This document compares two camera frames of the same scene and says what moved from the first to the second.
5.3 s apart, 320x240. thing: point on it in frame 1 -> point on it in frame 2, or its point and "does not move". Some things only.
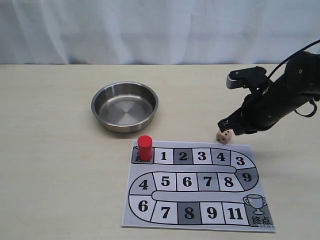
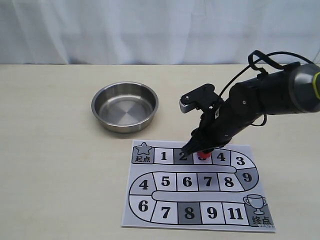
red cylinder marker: [145, 147] -> [202, 155]
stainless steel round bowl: [125, 106] does not move
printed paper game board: [196, 185] does not move
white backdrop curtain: [155, 32] does not move
